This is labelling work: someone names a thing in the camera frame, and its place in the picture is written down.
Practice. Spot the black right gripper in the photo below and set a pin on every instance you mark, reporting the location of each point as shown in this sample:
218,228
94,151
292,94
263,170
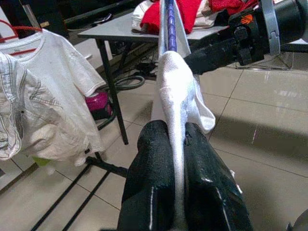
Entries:
251,36

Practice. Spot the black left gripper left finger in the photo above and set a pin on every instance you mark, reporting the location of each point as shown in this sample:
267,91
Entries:
149,180

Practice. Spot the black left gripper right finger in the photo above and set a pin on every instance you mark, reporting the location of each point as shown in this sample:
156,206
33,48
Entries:
207,187

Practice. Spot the purple clothes hanger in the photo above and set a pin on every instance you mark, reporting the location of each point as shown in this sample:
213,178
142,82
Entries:
172,29

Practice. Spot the white T-shirt black lettering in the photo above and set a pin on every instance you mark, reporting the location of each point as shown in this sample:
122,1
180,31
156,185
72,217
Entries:
178,96

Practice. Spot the red clothes hanger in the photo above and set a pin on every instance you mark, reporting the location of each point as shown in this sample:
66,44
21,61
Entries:
21,29

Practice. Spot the cream crumpled cloth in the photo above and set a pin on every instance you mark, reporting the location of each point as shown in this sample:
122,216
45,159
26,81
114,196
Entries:
207,16

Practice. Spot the dark red garment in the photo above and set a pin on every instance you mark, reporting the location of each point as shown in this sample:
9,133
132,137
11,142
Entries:
231,6

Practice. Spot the red T-shirt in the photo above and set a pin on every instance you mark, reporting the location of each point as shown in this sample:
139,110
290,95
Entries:
154,19

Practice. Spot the black clothes rack base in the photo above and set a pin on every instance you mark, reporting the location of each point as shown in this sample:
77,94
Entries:
79,183

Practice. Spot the small white cloth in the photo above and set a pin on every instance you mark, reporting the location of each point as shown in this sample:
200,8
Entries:
138,14

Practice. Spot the pink vacuum cleaner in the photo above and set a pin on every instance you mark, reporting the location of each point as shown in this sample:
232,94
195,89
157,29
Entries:
98,106

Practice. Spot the grey table black legs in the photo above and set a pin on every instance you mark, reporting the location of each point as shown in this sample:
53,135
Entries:
115,30

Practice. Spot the yellow-green item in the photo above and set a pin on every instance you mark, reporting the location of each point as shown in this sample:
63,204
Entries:
41,161

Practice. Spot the black desk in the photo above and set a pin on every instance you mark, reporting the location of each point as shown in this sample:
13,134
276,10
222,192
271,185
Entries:
84,19

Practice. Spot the white shirt pink trim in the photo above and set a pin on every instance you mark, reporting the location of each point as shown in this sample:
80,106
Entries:
69,72

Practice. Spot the white shirt grey stitching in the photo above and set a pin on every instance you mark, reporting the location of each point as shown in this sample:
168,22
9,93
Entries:
21,101

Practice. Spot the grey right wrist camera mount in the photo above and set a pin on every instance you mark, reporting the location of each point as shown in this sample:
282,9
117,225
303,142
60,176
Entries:
270,24

